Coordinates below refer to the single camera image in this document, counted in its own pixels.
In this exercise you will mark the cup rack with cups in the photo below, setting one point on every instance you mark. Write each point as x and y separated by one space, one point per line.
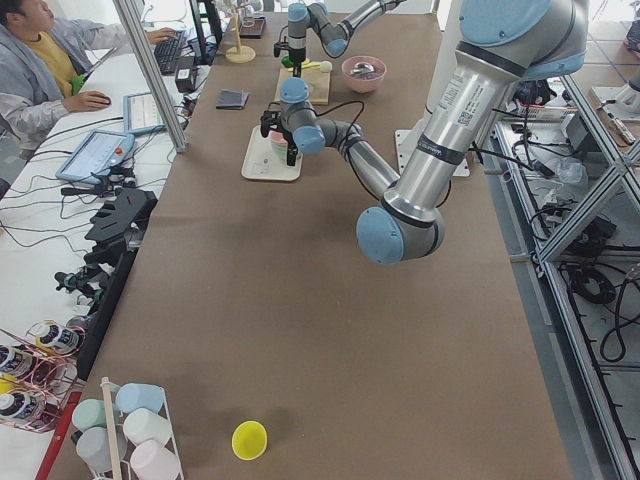
127 433

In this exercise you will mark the bamboo cutting board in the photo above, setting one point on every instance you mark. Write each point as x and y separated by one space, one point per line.
317 80

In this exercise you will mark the wooden mug tree stand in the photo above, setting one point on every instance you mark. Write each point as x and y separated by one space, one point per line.
238 53

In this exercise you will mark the yellow plastic knife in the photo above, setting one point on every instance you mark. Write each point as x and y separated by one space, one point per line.
310 64

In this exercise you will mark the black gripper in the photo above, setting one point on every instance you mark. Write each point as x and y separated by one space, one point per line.
297 55
290 138

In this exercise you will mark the green lime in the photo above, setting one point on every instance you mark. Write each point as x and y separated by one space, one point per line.
287 61

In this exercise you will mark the metal ice scoop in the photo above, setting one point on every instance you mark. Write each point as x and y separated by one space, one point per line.
362 69

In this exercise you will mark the black keyboard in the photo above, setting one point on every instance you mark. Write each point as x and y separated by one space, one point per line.
168 53

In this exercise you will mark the large pink bowl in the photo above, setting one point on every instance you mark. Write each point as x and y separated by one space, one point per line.
368 83

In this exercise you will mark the aluminium frame post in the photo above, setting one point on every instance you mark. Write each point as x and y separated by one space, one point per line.
128 15

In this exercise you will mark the blue teach pendant tablet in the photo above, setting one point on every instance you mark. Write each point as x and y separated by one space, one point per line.
99 152

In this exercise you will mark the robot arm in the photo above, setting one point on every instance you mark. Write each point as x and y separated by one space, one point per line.
335 38
501 43

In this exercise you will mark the yellow plastic cup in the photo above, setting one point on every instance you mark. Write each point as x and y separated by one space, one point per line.
249 440

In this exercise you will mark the cream rabbit tray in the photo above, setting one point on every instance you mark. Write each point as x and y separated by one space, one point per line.
261 164

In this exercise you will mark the grey folded cloth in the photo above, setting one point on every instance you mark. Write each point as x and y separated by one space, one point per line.
232 100

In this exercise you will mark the person at desk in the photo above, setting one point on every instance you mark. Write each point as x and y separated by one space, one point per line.
42 61

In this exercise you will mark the small pink bowl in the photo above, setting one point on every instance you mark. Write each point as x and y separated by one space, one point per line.
278 139

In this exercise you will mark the green bowl stack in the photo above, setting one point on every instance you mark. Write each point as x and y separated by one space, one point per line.
281 151

